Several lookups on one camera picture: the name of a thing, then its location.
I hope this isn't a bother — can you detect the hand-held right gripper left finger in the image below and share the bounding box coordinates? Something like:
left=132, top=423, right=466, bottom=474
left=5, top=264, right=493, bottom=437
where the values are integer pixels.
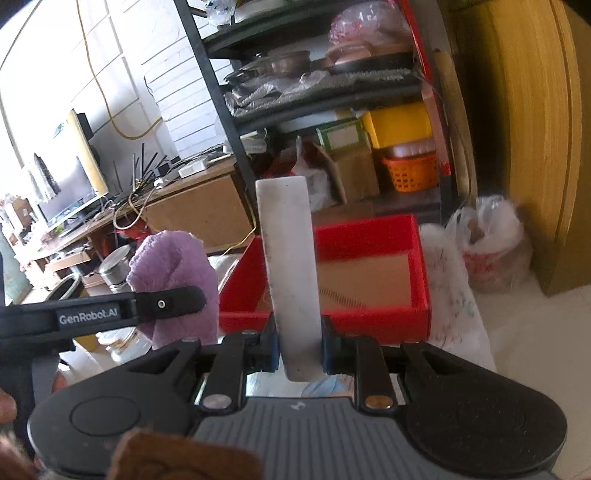
left=121, top=318, right=280, bottom=413

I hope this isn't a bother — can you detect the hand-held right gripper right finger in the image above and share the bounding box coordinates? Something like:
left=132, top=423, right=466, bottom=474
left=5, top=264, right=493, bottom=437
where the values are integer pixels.
left=322, top=318, right=468, bottom=413

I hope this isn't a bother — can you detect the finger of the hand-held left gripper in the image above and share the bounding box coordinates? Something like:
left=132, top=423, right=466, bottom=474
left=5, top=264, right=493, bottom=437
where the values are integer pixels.
left=51, top=285, right=207, bottom=337

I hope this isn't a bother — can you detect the purple cloth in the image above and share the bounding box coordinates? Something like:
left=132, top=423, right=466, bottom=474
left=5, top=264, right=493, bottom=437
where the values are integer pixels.
left=126, top=231, right=219, bottom=350

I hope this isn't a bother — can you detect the white foam strip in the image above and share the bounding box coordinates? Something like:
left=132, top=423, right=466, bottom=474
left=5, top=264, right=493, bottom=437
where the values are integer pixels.
left=255, top=175, right=322, bottom=382

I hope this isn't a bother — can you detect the red box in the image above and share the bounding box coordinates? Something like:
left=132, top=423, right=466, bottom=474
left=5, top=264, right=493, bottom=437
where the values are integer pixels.
left=218, top=213, right=432, bottom=344

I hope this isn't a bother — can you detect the person's left hand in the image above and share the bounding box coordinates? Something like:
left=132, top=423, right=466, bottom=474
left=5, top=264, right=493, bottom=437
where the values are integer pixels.
left=0, top=388, right=18, bottom=424

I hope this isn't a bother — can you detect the steel canister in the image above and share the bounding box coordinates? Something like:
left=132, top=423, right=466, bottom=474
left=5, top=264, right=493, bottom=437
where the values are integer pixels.
left=98, top=244, right=134, bottom=291

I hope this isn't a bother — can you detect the black round bin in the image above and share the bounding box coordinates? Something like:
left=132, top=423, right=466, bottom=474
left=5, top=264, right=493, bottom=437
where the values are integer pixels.
left=46, top=274, right=84, bottom=305

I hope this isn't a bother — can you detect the wooden television cabinet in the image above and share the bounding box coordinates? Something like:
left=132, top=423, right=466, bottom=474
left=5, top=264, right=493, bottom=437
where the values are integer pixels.
left=28, top=161, right=252, bottom=278

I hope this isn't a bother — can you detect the black router with antennas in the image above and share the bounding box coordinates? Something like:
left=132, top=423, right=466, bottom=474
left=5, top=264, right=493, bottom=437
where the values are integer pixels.
left=113, top=143, right=169, bottom=204

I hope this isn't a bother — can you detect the white speckled cloth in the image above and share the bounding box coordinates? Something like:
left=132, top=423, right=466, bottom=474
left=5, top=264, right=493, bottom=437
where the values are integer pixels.
left=418, top=224, right=497, bottom=372

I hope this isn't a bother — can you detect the brown fuzzy patch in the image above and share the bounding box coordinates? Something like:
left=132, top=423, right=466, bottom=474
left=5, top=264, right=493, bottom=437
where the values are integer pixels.
left=115, top=431, right=262, bottom=480

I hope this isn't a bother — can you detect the white power adapter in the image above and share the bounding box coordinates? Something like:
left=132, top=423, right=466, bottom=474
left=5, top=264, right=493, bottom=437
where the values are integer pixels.
left=178, top=159, right=211, bottom=178

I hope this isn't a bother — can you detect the television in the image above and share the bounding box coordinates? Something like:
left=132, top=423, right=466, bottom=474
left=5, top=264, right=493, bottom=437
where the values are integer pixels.
left=28, top=108, right=112, bottom=232

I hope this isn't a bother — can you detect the black metal shelf rack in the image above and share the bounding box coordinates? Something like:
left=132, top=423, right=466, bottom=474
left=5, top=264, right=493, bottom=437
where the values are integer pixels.
left=173, top=0, right=462, bottom=241

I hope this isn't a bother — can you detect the cardboard box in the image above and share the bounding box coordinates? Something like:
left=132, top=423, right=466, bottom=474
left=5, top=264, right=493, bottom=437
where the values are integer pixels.
left=314, top=141, right=382, bottom=204

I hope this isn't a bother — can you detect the orange plastic basket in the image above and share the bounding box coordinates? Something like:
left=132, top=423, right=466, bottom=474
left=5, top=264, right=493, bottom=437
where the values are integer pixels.
left=381, top=152, right=439, bottom=192

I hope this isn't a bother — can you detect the white plastic bag red print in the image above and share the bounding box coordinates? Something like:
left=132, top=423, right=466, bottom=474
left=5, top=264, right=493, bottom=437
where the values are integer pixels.
left=445, top=195, right=533, bottom=292

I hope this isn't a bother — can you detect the green box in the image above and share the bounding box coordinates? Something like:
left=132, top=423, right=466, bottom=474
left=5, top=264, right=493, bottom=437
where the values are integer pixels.
left=316, top=120, right=372, bottom=151

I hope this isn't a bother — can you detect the crumpled clear plastic sheet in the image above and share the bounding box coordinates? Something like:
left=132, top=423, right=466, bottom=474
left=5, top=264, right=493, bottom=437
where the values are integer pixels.
left=226, top=76, right=333, bottom=118

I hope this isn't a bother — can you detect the yellow box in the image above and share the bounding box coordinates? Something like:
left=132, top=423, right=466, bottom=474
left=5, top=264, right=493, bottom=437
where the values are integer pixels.
left=360, top=104, right=435, bottom=148

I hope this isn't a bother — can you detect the pan with glass lid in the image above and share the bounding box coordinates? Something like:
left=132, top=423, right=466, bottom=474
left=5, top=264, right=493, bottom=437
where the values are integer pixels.
left=226, top=53, right=273, bottom=84

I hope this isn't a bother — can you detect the metal pot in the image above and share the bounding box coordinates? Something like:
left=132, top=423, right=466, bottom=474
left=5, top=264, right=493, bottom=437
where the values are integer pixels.
left=270, top=51, right=312, bottom=77

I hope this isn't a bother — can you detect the red tall panel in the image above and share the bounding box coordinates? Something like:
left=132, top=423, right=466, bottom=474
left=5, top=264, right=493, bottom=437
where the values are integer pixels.
left=399, top=0, right=451, bottom=176

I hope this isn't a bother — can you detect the black frying pan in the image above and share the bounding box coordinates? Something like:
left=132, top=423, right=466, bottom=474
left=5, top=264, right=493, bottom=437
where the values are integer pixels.
left=323, top=51, right=414, bottom=75

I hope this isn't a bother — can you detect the wooden wardrobe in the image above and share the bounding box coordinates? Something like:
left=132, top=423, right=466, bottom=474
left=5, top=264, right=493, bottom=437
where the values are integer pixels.
left=438, top=0, right=591, bottom=296

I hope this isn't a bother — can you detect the white bowl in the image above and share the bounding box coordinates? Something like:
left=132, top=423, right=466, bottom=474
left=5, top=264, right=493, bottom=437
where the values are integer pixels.
left=233, top=0, right=278, bottom=21

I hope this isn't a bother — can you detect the pink plastic bag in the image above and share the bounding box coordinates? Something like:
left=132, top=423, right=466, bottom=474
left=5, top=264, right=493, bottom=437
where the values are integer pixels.
left=329, top=7, right=411, bottom=47

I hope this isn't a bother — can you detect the yellow floor cable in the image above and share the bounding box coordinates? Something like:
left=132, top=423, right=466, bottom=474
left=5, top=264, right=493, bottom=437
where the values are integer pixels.
left=203, top=224, right=258, bottom=257

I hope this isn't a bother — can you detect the yellow wall cable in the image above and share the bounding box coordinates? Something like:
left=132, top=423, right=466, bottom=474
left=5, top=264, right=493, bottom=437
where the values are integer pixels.
left=76, top=0, right=164, bottom=140

